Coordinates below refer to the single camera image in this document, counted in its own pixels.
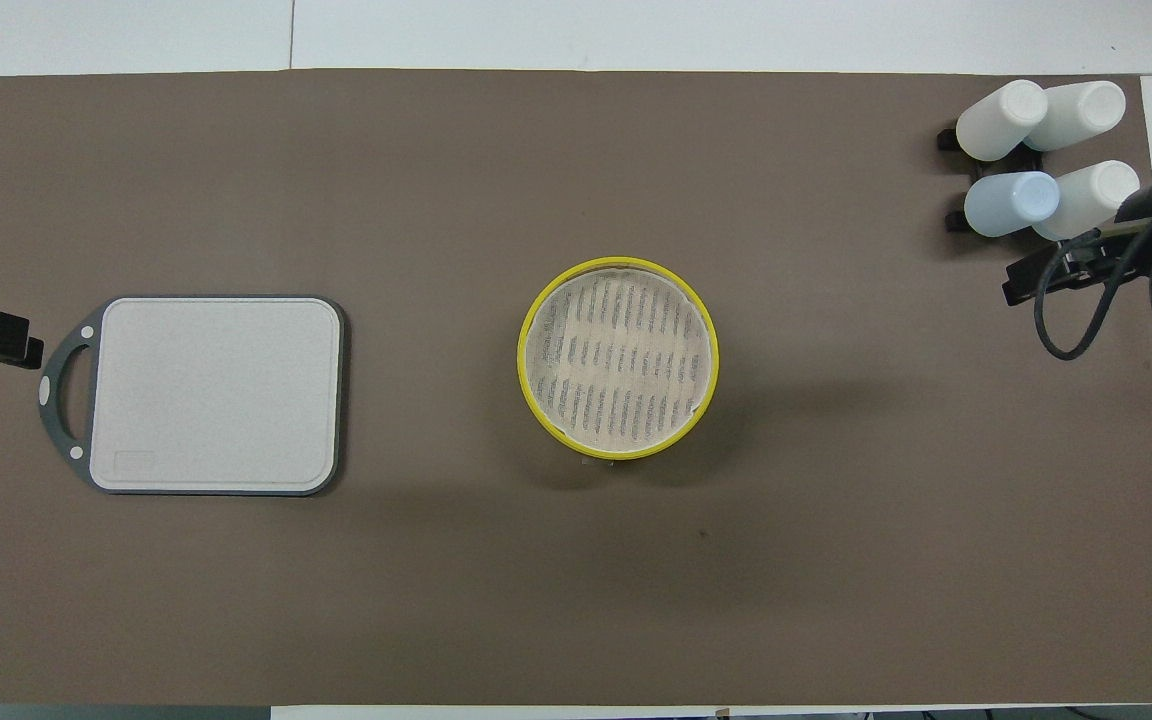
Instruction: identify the white cutting board, grey rim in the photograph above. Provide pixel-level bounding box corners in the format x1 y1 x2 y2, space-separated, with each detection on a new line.
37 293 347 497

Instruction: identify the white plastic cup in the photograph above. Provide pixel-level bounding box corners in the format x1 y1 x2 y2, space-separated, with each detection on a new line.
1031 160 1141 242
955 79 1049 163
1024 80 1127 153

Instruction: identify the light blue plastic cup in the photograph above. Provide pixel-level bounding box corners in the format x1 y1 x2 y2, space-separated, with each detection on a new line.
964 171 1062 239

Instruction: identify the white steamer liner cloth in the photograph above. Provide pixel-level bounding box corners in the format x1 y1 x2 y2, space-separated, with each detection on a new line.
524 274 716 451

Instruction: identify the brown table mat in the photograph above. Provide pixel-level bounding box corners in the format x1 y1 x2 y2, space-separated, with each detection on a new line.
0 68 1152 706

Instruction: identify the black cup rack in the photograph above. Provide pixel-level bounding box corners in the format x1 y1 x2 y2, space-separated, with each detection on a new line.
937 122 1052 234

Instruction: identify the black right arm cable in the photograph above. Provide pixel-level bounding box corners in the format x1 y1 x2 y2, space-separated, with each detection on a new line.
1034 178 1152 362

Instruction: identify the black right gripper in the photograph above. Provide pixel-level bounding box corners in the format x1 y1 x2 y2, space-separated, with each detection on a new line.
1002 175 1152 308

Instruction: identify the yellow-rimmed bamboo steamer tier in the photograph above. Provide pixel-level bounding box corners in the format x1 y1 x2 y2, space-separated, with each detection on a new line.
517 257 720 462

